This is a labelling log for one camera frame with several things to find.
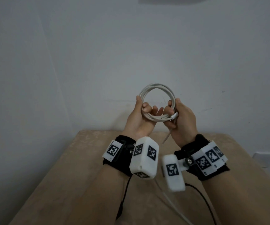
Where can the black right wristband with markers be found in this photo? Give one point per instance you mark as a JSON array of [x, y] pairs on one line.
[[205, 173]]

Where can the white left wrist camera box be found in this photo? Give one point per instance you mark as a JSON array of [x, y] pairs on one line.
[[142, 166]]

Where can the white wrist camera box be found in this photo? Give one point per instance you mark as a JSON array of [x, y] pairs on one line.
[[142, 166], [174, 182]]

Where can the white wall socket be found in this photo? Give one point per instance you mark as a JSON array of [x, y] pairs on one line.
[[265, 159]]

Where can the person's right forearm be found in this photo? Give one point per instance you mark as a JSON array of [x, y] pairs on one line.
[[240, 203]]

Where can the person's left forearm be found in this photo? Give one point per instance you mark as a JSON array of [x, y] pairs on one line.
[[99, 201]]

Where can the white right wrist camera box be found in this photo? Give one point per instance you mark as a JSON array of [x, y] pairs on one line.
[[174, 182]]

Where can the beige covered table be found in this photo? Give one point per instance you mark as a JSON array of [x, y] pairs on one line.
[[231, 152]]

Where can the person's right hand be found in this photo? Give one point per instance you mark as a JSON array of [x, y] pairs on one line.
[[186, 126]]

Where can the person's left hand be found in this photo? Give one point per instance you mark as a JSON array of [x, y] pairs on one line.
[[137, 124]]

